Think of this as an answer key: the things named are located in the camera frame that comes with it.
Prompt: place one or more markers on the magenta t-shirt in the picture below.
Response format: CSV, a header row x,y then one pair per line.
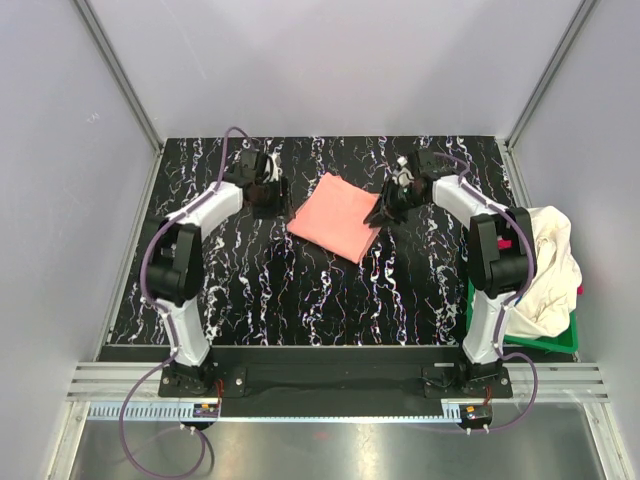
x,y
504,244

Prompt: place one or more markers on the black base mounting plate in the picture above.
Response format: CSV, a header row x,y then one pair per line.
x,y
357,376

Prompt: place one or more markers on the salmon pink t-shirt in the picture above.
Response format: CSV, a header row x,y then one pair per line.
x,y
333,218

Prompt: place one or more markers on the slotted cable duct rail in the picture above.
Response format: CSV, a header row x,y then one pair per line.
x,y
235,411

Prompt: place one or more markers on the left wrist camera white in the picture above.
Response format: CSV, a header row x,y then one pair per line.
x,y
272,170

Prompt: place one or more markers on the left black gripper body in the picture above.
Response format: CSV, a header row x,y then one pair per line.
x,y
271,203

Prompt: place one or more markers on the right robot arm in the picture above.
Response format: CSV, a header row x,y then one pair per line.
x,y
501,257

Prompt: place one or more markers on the green plastic basket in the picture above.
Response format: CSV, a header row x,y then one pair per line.
x,y
566,343

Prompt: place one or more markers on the small controller board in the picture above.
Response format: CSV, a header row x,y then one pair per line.
x,y
478,413
206,410

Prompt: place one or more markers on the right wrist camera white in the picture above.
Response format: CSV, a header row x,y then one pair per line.
x,y
403,174

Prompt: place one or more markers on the left small controller board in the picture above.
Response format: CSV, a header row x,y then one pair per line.
x,y
206,410

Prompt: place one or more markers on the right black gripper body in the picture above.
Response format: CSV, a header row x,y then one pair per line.
x,y
398,201

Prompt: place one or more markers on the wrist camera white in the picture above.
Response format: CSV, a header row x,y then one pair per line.
x,y
272,170
403,174

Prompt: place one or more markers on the cream white t-shirt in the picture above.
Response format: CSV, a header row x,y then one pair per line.
x,y
544,310

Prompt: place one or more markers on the right small controller board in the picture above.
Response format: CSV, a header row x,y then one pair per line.
x,y
478,413

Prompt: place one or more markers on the right aluminium frame post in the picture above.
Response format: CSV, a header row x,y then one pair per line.
x,y
579,19

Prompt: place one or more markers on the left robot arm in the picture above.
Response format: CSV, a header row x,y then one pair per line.
x,y
172,270

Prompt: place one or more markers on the left aluminium frame post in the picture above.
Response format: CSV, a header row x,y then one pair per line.
x,y
99,36

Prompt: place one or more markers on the aluminium frame post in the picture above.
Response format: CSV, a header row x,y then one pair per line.
x,y
579,19
99,36

